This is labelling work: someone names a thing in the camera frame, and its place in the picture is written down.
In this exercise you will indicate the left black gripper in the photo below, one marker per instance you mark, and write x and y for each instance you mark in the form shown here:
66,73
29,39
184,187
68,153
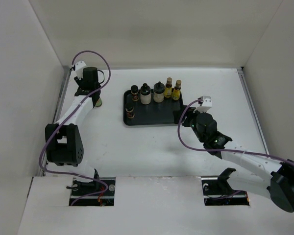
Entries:
79,82

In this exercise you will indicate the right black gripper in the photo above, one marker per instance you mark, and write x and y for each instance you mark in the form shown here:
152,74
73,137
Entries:
177,114

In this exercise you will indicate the yellow label bottle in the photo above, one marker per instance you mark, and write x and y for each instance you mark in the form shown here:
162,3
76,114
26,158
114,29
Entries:
168,88
177,90

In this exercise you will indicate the red chili sauce bottle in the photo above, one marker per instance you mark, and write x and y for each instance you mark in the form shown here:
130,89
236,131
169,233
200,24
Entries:
99,102

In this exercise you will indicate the white powder shaker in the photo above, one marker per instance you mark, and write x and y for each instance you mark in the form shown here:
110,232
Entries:
145,94
158,89

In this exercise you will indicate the small spice jar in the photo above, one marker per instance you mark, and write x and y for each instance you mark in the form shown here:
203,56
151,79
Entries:
134,92
129,110

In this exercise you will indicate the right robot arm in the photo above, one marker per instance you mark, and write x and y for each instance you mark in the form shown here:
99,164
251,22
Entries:
271,177

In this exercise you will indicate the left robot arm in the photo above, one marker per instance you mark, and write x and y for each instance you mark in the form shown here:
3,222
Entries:
66,147

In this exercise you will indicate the black plastic tray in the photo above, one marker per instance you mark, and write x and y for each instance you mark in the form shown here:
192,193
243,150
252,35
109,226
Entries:
153,113

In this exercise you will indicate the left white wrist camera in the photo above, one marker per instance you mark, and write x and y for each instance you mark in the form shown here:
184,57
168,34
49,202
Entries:
77,69

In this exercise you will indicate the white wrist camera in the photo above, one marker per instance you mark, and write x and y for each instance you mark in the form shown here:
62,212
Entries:
77,69
205,103

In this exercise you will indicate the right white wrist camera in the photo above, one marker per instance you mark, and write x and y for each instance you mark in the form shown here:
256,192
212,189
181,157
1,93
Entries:
205,103

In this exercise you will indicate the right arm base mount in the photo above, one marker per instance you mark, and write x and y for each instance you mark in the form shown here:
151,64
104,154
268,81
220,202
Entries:
218,192

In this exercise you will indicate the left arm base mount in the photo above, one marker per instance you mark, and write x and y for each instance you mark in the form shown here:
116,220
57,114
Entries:
92,193

